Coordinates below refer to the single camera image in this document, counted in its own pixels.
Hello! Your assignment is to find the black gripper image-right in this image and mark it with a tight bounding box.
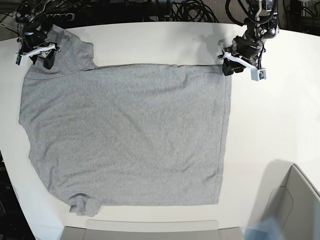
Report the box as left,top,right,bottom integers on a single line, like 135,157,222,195
218,35,264,76

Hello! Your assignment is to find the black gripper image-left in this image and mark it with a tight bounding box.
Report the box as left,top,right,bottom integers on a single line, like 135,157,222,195
18,28,60,70

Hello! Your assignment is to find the grey T-shirt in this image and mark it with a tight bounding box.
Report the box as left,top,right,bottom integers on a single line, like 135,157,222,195
19,26,232,217

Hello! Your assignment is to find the blurred blue object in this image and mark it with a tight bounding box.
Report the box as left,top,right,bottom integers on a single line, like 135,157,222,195
242,217,284,240

